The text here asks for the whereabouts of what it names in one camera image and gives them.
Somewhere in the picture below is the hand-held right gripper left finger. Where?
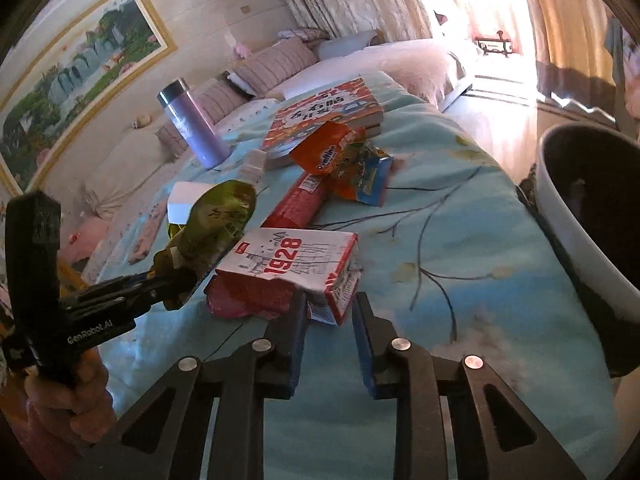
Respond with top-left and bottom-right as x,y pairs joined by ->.
75,291 -> 308,480

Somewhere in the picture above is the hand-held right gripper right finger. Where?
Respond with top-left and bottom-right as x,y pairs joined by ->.
351,291 -> 586,480

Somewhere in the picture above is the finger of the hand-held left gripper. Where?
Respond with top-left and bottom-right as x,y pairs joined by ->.
87,285 -> 197,320
82,266 -> 201,297

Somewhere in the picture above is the pink plastic wrapper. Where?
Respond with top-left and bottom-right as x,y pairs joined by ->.
204,275 -> 296,320

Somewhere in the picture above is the white red milk carton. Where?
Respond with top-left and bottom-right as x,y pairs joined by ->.
215,227 -> 361,326

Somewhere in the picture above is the white paper sheet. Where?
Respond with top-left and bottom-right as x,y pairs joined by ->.
167,182 -> 216,226

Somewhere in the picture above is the long red snack box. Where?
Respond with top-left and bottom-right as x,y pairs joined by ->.
261,170 -> 331,231

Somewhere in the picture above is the blue colourful candy packet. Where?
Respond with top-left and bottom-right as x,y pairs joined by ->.
332,142 -> 395,208

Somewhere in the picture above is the orange snack wrapper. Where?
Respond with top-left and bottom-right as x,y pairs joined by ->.
290,121 -> 368,177

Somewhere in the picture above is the white bin with black liner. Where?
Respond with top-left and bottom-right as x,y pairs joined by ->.
534,122 -> 640,378

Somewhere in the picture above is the person's left forearm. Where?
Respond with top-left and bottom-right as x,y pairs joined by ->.
0,395 -> 88,478

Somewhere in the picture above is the person's left hand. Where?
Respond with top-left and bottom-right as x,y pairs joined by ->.
25,350 -> 117,443

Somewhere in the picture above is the pink plush toy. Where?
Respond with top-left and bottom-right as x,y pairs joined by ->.
65,217 -> 111,261

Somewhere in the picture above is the cream cushion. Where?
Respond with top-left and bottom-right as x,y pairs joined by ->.
82,125 -> 171,221

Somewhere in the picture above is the blue floral blanket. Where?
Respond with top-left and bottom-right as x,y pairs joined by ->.
80,70 -> 621,480

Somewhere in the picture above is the purple thermos bottle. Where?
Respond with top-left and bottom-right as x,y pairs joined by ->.
157,78 -> 230,170

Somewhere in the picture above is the framed landscape painting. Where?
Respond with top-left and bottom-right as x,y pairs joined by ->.
0,0 -> 178,196

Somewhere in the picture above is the white printed pillow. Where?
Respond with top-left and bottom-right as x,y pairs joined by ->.
215,97 -> 281,136

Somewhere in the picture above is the colourful picture book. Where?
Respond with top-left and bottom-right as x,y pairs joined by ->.
260,76 -> 385,171

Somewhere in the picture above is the large striped pillow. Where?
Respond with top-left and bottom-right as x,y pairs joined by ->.
235,39 -> 318,96

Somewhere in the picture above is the grey blue pillow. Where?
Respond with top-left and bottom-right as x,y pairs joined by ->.
317,30 -> 386,61

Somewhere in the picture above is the folded checked cloth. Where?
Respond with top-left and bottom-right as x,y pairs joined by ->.
277,27 -> 331,43

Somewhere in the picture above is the black metal rack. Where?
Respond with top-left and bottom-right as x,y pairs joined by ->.
475,32 -> 516,58

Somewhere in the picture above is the beige curtain with brown hem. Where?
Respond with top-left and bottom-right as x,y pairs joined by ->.
520,0 -> 621,126

